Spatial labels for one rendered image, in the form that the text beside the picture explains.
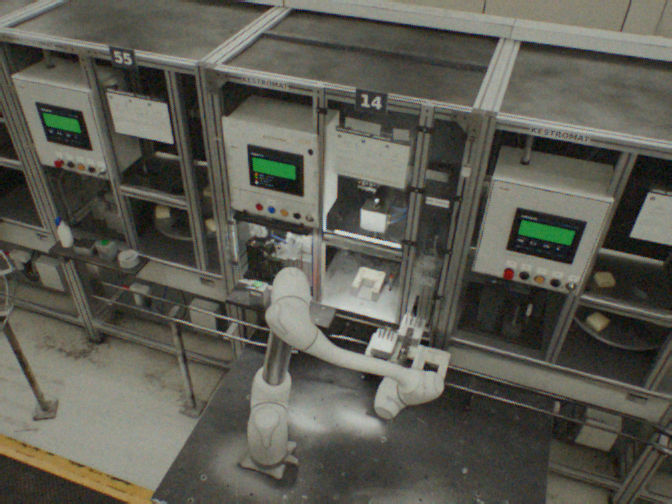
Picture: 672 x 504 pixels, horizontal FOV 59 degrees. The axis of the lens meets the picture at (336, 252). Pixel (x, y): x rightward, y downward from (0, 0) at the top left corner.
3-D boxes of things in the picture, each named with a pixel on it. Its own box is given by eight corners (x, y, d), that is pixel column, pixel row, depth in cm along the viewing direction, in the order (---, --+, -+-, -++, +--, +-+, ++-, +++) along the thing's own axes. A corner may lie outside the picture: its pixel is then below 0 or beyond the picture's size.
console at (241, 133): (228, 212, 270) (218, 119, 241) (255, 180, 291) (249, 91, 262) (315, 232, 260) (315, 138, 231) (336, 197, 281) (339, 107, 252)
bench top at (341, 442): (150, 504, 240) (149, 499, 237) (262, 323, 317) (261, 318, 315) (531, 649, 204) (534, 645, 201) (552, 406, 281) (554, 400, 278)
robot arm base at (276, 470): (289, 484, 243) (289, 477, 240) (240, 467, 249) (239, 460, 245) (306, 447, 257) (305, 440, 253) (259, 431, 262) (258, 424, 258)
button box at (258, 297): (249, 304, 290) (247, 286, 282) (256, 294, 295) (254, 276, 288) (264, 308, 288) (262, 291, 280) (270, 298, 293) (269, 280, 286)
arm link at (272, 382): (247, 423, 255) (251, 382, 272) (285, 426, 257) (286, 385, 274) (270, 295, 207) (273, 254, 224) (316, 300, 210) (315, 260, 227)
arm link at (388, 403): (391, 395, 245) (417, 388, 237) (381, 426, 233) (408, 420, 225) (375, 377, 241) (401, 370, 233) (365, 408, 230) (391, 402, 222)
